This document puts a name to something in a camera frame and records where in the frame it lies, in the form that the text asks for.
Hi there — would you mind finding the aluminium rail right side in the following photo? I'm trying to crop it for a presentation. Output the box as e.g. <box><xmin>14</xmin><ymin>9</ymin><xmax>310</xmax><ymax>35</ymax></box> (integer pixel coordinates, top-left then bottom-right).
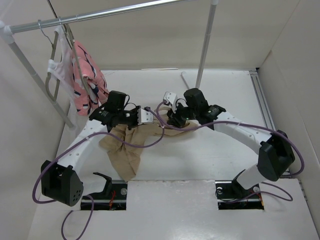
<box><xmin>248</xmin><ymin>68</ymin><xmax>308</xmax><ymax>203</ymax></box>

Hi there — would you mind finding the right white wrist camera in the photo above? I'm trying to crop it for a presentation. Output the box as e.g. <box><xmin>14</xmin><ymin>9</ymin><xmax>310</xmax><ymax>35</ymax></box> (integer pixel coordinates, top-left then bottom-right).
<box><xmin>163</xmin><ymin>91</ymin><xmax>178</xmax><ymax>113</ymax></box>

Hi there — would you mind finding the grey hanger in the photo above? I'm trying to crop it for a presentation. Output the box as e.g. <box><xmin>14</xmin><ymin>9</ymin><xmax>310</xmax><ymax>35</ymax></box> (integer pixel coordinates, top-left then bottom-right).
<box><xmin>45</xmin><ymin>24</ymin><xmax>75</xmax><ymax>102</ymax></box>

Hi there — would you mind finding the white garment on hanger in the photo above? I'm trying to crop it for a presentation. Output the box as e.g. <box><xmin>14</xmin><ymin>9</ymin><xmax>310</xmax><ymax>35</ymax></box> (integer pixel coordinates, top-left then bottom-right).
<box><xmin>47</xmin><ymin>26</ymin><xmax>75</xmax><ymax>101</ymax></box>

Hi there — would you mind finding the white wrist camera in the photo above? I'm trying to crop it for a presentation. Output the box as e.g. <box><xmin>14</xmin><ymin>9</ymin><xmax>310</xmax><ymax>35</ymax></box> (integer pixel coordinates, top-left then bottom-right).
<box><xmin>163</xmin><ymin>91</ymin><xmax>178</xmax><ymax>113</ymax></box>
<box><xmin>137</xmin><ymin>108</ymin><xmax>154</xmax><ymax>125</ymax></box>

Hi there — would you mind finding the beige t shirt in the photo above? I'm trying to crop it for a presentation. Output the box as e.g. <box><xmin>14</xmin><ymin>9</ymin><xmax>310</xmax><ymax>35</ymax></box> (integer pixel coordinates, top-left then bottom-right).
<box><xmin>99</xmin><ymin>118</ymin><xmax>198</xmax><ymax>182</ymax></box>

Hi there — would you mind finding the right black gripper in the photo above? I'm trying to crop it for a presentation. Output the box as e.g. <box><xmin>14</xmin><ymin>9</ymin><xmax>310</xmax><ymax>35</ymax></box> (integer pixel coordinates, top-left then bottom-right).
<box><xmin>166</xmin><ymin>101</ymin><xmax>199</xmax><ymax>128</ymax></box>

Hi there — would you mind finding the pink patterned garment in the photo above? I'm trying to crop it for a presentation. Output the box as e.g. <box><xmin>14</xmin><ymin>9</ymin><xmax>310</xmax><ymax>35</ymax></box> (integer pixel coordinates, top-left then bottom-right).
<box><xmin>72</xmin><ymin>40</ymin><xmax>109</xmax><ymax>116</ymax></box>

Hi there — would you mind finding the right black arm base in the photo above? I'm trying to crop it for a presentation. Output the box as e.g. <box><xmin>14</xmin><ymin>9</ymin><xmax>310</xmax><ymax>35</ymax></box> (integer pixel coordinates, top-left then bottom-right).
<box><xmin>215</xmin><ymin>180</ymin><xmax>265</xmax><ymax>210</ymax></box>

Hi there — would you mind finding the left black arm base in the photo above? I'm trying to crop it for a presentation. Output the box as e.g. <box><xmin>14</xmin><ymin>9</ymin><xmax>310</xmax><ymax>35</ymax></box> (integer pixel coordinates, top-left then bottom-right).
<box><xmin>80</xmin><ymin>172</ymin><xmax>128</xmax><ymax>211</ymax></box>

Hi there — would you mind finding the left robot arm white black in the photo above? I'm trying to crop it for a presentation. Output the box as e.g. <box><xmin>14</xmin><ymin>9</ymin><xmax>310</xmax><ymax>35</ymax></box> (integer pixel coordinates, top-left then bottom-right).
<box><xmin>40</xmin><ymin>91</ymin><xmax>141</xmax><ymax>207</ymax></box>

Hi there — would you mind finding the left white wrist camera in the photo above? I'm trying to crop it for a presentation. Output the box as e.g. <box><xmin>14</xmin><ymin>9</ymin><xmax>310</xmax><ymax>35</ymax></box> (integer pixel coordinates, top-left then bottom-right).
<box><xmin>137</xmin><ymin>108</ymin><xmax>154</xmax><ymax>125</ymax></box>

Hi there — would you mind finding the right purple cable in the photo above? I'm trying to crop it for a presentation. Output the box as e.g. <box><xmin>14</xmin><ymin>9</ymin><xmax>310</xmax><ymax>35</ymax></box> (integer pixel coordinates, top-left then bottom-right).
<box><xmin>156</xmin><ymin>99</ymin><xmax>306</xmax><ymax>203</ymax></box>

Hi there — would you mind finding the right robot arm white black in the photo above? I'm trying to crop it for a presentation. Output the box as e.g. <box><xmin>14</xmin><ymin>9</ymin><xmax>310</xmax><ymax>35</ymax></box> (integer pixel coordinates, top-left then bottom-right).
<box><xmin>163</xmin><ymin>88</ymin><xmax>295</xmax><ymax>197</ymax></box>

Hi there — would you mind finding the metal clothes rack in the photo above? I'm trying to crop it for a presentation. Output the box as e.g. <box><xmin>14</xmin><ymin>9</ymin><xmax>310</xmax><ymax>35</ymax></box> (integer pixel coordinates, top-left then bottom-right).
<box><xmin>0</xmin><ymin>0</ymin><xmax>219</xmax><ymax>129</ymax></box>

